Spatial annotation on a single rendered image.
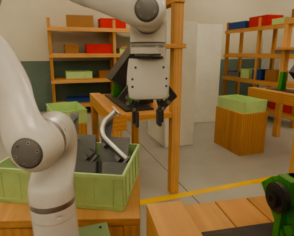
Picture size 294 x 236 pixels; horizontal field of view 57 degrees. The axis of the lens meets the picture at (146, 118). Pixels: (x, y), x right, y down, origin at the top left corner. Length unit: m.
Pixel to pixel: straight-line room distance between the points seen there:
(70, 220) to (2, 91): 0.37
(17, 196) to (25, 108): 0.79
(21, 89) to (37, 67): 6.55
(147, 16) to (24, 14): 6.79
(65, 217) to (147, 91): 0.39
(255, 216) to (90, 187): 0.67
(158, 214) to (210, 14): 7.81
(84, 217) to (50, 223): 0.47
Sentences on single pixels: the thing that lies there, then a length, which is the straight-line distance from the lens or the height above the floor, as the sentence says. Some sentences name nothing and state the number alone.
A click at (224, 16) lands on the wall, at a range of 8.81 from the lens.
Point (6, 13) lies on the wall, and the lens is 7.33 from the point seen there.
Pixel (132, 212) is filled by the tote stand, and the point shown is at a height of 0.79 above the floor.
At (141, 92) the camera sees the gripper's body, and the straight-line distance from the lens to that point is 0.65.
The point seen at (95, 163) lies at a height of 0.92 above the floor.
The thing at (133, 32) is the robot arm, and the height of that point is 1.51.
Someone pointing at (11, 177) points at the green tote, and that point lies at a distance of 1.39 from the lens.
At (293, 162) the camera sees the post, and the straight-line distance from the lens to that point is 1.27.
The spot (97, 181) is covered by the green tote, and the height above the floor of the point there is 0.92.
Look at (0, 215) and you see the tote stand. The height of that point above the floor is 0.79.
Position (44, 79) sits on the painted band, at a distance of 7.26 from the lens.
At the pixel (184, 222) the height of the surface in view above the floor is 0.90.
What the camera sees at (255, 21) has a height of 2.13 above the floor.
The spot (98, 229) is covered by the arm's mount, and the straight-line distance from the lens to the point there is 1.01.
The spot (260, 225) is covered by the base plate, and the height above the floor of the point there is 0.90.
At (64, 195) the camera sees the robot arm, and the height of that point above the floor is 1.10.
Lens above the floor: 1.46
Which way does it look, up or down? 14 degrees down
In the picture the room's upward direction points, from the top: straight up
